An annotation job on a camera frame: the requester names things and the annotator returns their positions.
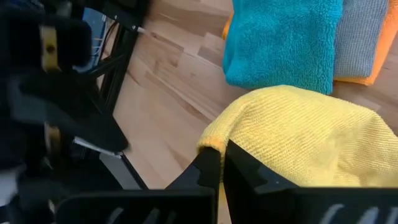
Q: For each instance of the grey microfiber towel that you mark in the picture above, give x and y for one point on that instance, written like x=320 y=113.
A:
x=357 y=37

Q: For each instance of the yellow microfiber towel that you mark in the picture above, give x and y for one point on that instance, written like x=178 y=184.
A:
x=311 y=140

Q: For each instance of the orange microfiber towel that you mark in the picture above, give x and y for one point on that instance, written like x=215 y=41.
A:
x=384 y=53

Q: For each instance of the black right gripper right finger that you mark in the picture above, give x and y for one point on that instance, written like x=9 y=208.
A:
x=242 y=174

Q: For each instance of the blue box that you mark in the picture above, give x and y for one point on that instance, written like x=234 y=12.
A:
x=93 y=31

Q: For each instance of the black aluminium table frame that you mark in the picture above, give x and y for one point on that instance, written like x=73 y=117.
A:
x=121 y=62

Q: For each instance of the silver metal bracket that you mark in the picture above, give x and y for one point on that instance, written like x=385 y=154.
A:
x=116 y=169

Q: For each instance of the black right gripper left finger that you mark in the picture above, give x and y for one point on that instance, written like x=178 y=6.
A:
x=205 y=171

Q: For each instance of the teal microfiber towel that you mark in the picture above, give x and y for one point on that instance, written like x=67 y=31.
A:
x=280 y=43

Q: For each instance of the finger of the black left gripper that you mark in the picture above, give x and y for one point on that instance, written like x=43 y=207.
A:
x=71 y=40
x=77 y=121

